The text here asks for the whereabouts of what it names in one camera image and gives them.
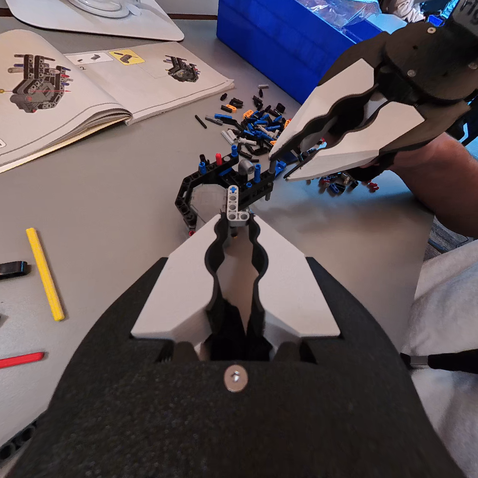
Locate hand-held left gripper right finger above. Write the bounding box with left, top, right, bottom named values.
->
left=244, top=215, right=341, bottom=361

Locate grey angled lego beam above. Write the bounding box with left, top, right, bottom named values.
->
left=226, top=185, right=251, bottom=222

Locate black lego frame assembly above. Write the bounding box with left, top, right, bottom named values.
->
left=175, top=151, right=278, bottom=239

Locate short black lego beam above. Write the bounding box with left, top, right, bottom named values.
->
left=0, top=261, right=29, bottom=281

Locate clear plastic bag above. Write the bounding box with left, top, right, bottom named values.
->
left=297, top=0, right=383, bottom=30

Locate person's white shirt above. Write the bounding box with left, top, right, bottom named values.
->
left=400, top=239, right=478, bottom=478

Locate open instruction booklet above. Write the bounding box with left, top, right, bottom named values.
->
left=0, top=29, right=236, bottom=175

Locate person's right forearm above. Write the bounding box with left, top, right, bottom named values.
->
left=388, top=132, right=478, bottom=239

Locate blue plastic bin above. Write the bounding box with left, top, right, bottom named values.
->
left=344, top=15, right=408, bottom=47
left=217, top=0, right=355, bottom=106

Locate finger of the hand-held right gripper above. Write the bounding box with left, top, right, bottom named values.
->
left=285, top=101, right=427, bottom=183
left=269, top=59, right=378, bottom=161

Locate yellow lego axle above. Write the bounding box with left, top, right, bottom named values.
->
left=25, top=227, right=66, bottom=322

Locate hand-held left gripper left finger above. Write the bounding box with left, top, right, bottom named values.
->
left=130, top=214, right=247, bottom=361

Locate long black lego beam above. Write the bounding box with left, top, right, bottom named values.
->
left=0, top=418, right=39, bottom=467

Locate red lego axle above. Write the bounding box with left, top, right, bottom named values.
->
left=0, top=352, right=46, bottom=370

